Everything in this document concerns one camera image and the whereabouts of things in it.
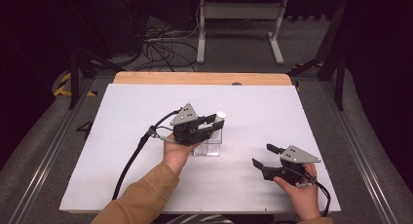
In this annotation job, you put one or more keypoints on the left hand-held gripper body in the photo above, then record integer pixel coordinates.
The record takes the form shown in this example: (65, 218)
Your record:
(186, 115)

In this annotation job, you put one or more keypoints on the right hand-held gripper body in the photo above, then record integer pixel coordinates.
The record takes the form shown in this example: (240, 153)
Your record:
(298, 156)

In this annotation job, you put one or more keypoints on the white tube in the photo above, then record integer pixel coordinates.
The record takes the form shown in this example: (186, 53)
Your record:
(220, 115)

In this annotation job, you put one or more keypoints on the clear plastic organizer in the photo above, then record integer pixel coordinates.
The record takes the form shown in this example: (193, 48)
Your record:
(209, 146)

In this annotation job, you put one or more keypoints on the person's left hand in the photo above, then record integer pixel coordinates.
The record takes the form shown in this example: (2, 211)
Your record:
(177, 154)

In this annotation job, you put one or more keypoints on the person's right hand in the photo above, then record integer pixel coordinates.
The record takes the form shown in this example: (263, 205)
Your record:
(303, 198)

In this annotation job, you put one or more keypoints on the white table board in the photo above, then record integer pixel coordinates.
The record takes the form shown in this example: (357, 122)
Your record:
(259, 120)

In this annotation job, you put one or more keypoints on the wooden table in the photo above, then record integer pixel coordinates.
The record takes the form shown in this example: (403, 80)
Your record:
(195, 78)

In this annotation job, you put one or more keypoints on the black metal stand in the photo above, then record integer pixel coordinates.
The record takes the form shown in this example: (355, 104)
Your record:
(74, 78)
(339, 84)

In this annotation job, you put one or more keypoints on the person's striped clothing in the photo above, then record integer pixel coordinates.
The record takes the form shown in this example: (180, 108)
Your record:
(198, 219)

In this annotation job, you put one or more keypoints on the yellow black hazard tape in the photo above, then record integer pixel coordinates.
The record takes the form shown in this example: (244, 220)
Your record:
(63, 82)

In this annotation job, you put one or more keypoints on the aluminium floor rail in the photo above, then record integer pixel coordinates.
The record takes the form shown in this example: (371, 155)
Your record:
(48, 152)
(360, 159)

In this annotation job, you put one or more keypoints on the white metal desk frame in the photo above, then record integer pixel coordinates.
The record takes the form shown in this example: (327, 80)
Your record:
(240, 11)

